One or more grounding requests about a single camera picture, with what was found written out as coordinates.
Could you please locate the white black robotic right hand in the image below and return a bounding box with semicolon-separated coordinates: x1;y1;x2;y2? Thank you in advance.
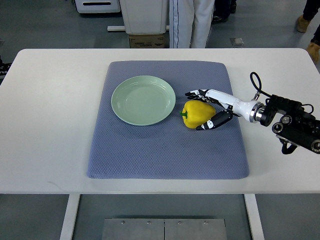
185;89;264;131

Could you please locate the yellow bell pepper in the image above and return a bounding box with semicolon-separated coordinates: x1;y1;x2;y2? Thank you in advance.
179;100;216;129

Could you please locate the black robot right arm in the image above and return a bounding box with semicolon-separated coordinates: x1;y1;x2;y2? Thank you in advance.
249;72;320;155

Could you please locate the small grey floor plate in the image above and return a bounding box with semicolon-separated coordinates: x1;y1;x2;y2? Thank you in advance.
230;37;245;47

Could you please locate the light green plate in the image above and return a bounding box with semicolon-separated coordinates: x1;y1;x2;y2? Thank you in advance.
111;75;176;126

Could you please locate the tan boot lower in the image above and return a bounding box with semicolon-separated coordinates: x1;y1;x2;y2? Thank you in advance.
306;42;320;64

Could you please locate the tan boot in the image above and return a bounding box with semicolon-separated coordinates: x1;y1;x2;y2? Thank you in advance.
296;15;311;33
306;42;320;64

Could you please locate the blue-grey textured mat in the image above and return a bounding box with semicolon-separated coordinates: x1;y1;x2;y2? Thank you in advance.
87;60;250;180

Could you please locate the tan boot upper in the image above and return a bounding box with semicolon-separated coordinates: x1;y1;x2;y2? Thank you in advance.
296;15;311;33

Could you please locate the white right table leg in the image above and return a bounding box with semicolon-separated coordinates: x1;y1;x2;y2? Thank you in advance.
244;194;265;240

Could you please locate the white table leg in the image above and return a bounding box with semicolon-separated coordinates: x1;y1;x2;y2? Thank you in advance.
59;193;80;240
244;194;265;240

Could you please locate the dark shoe on floor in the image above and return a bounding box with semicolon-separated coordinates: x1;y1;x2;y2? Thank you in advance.
211;0;237;25

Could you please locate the person in dark clothes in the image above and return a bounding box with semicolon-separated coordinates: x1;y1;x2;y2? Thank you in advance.
302;0;320;45

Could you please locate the person in white trousers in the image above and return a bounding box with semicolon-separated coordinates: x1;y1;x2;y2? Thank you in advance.
169;0;215;49

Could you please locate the cardboard box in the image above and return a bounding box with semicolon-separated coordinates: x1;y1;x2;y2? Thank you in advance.
128;33;165;49

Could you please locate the white machine with slot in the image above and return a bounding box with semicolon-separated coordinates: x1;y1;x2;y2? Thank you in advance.
74;0;121;14

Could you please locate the white left table leg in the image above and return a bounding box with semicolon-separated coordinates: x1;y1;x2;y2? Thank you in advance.
59;193;80;240

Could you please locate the black object at left edge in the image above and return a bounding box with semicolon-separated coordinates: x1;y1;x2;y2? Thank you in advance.
0;57;12;80

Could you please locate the white cabinet pedestal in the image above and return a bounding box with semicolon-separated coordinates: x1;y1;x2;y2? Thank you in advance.
107;0;169;35

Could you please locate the grey metal base plate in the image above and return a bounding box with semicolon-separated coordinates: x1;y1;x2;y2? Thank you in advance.
102;218;227;240

